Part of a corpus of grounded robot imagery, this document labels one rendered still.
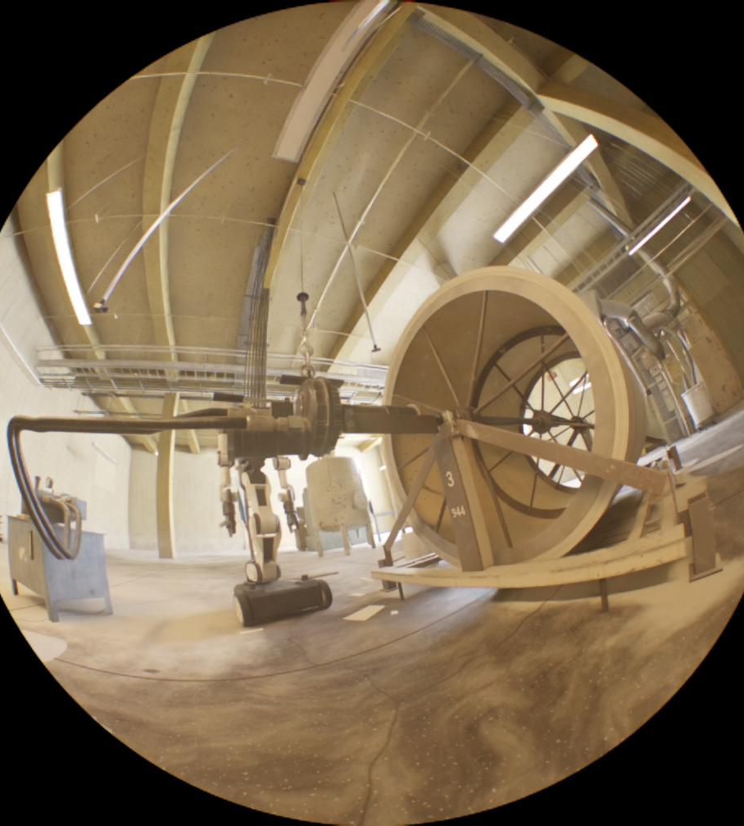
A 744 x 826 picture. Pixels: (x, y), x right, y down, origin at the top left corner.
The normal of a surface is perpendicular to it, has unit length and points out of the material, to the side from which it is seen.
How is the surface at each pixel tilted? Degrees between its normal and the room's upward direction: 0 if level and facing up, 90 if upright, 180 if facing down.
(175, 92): 180
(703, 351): 90
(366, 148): 180
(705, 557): 90
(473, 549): 90
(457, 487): 90
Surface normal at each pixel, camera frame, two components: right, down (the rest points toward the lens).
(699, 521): -0.87, -0.04
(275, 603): 0.65, -0.42
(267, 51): 0.19, 0.90
